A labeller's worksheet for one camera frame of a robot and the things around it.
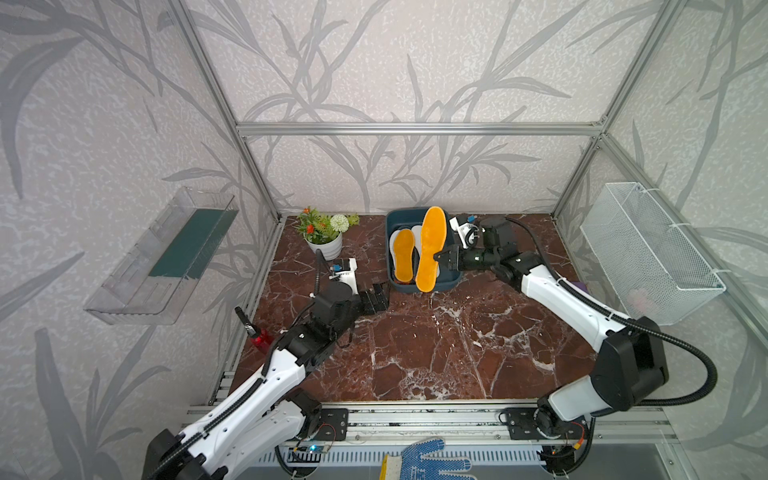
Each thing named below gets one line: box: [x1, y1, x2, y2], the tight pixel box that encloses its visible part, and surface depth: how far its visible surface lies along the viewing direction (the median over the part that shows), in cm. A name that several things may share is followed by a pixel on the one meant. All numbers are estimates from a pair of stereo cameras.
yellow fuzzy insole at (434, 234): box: [415, 206, 447, 293], surface depth 82 cm
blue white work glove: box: [379, 438, 478, 480], surface depth 69 cm
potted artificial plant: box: [294, 206, 361, 261], surface depth 101 cm
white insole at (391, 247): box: [389, 229, 401, 272], surface depth 107 cm
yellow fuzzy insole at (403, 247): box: [394, 229, 414, 282], surface depth 104 cm
